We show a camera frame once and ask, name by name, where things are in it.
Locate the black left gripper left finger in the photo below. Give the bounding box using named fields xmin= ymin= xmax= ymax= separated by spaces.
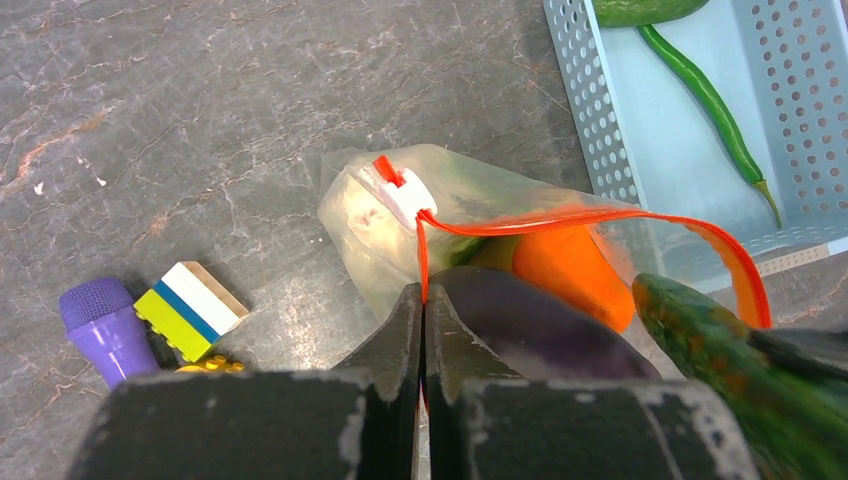
xmin=68 ymin=284 xmax=423 ymax=479

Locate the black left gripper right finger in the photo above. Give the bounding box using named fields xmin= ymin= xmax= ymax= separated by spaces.
xmin=423 ymin=286 xmax=758 ymax=479

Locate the purple eggplant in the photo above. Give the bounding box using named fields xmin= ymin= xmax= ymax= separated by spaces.
xmin=430 ymin=265 xmax=661 ymax=380

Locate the orange fruit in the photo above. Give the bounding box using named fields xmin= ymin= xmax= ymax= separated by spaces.
xmin=512 ymin=225 xmax=635 ymax=333

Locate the green white cabbage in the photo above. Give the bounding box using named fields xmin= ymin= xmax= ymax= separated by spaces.
xmin=318 ymin=155 xmax=502 ymax=320

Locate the clear zip top bag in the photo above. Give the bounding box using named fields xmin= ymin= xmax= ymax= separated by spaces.
xmin=321 ymin=144 xmax=772 ymax=327

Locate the green cucumber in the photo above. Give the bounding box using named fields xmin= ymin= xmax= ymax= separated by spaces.
xmin=632 ymin=273 xmax=847 ymax=479

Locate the light blue plastic basket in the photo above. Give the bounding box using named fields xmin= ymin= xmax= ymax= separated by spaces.
xmin=543 ymin=1 xmax=847 ymax=275

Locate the green chili pepper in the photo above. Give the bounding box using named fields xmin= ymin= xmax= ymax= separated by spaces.
xmin=636 ymin=25 xmax=783 ymax=228

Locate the yellow red toy disc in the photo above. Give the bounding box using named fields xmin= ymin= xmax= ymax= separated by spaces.
xmin=176 ymin=355 xmax=245 ymax=373

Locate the green blue white block stack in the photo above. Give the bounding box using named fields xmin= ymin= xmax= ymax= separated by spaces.
xmin=133 ymin=261 xmax=249 ymax=363

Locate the purple toy stick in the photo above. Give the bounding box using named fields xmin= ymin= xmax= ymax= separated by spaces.
xmin=58 ymin=277 xmax=161 ymax=389

